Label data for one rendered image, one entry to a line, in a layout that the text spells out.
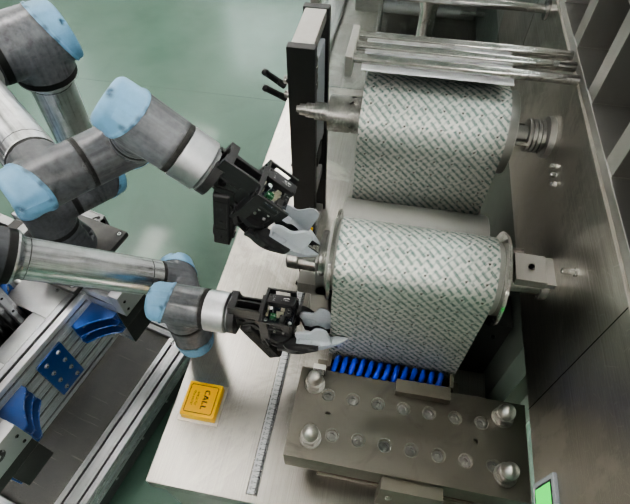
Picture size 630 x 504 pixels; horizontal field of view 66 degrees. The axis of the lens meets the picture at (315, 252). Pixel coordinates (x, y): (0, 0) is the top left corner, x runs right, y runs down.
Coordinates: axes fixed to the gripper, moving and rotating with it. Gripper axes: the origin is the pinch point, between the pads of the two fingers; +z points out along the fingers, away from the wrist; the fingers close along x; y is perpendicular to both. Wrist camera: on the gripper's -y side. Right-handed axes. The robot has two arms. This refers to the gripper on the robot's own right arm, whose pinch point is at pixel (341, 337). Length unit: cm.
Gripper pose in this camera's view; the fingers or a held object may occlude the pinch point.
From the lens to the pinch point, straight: 88.5
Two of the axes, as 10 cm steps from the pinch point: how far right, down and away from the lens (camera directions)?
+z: 9.8, 1.5, -1.1
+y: 0.0, -6.1, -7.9
